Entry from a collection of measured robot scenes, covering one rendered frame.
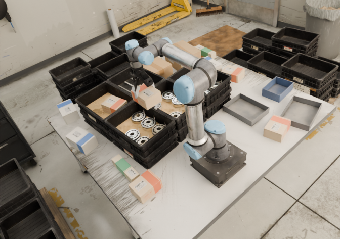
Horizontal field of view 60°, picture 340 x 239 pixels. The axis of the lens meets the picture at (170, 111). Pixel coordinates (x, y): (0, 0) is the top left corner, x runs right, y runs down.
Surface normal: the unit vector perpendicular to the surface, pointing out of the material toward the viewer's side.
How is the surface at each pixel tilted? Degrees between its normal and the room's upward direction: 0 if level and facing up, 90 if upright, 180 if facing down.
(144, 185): 0
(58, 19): 90
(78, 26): 90
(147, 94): 0
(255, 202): 0
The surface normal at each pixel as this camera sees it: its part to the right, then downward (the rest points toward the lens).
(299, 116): -0.14, -0.76
